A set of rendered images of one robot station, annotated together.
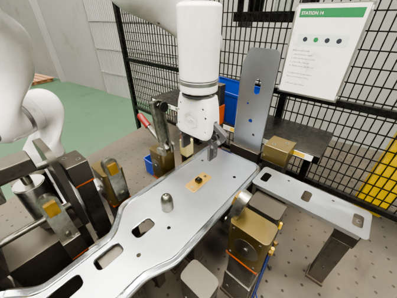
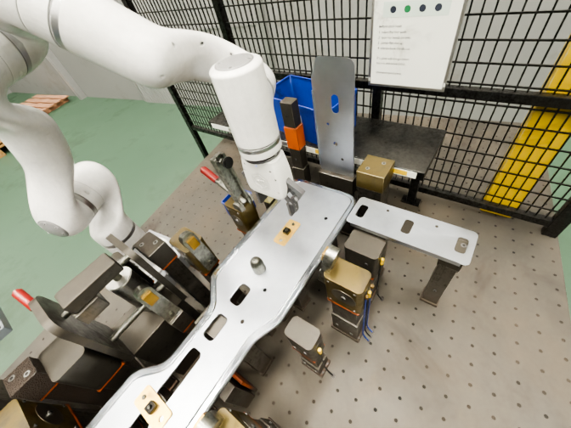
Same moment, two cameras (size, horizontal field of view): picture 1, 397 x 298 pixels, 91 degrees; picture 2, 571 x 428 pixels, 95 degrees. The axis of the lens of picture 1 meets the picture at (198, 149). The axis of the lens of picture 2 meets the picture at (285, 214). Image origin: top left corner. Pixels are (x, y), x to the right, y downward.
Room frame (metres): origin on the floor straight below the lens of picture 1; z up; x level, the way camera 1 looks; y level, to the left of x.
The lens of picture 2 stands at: (-0.01, -0.06, 1.57)
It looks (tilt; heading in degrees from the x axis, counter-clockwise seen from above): 48 degrees down; 6
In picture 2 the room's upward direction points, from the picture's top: 16 degrees counter-clockwise
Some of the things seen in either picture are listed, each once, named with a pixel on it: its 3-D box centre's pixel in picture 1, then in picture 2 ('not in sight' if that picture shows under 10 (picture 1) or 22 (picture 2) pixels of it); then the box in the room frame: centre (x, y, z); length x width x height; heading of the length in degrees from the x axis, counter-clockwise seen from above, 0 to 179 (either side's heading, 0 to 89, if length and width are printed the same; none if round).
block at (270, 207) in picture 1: (262, 236); (367, 272); (0.35, -0.20, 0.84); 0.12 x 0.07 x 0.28; 49
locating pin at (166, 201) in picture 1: (166, 203); (257, 265); (0.34, 0.08, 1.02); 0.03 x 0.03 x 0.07
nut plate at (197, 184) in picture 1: (198, 180); (286, 231); (0.43, 0.00, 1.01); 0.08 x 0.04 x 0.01; 139
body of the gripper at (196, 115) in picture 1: (198, 111); (267, 168); (0.43, 0.00, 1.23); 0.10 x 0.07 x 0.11; 49
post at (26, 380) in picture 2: not in sight; (96, 391); (0.15, 0.53, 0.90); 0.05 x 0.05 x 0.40; 49
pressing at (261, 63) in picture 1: (252, 104); (334, 125); (0.62, -0.18, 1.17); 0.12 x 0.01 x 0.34; 49
